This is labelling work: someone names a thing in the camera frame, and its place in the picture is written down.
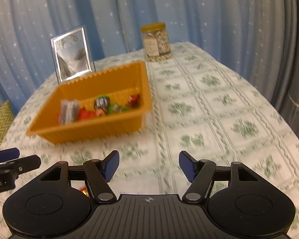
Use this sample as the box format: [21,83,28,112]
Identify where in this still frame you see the orange plastic tray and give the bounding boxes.
[26,61,152,144]

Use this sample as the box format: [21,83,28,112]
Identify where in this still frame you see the green floral tablecloth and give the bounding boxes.
[0,43,299,238]

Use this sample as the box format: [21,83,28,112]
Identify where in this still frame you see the blue star curtain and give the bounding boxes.
[0,0,297,112]

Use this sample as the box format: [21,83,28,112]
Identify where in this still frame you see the green brown candy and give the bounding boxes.
[107,103,129,114]

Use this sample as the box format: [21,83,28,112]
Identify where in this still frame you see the clear packet dark snack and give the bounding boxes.
[59,100,80,125]

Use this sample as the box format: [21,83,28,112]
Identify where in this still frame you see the nut jar with gold lid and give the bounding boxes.
[140,22,172,62]

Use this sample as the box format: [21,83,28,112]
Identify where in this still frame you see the green black snack bar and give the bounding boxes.
[94,94,111,117]

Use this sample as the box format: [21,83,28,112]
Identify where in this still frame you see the dark red candy in tray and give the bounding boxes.
[126,94,140,108]

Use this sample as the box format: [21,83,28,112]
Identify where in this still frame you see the red square snack packet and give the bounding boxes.
[77,107,96,121]

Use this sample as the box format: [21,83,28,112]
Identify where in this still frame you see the silver sand art frame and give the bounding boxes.
[51,25,95,84]

